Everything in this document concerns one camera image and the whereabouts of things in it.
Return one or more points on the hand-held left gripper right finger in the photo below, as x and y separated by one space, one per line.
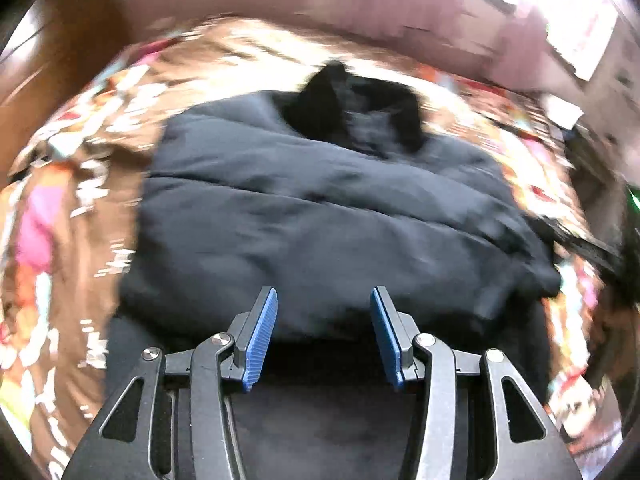
387 335

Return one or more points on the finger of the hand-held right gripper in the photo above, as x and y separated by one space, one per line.
585 247

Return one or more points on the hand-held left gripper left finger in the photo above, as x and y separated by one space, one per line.
260 335

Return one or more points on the dark navy jacket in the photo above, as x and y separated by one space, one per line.
300 220

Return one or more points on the brown printed blanket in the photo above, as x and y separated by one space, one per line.
65 260

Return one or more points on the black cloth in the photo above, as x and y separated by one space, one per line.
325 105

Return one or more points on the wooden headboard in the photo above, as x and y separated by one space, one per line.
65 50

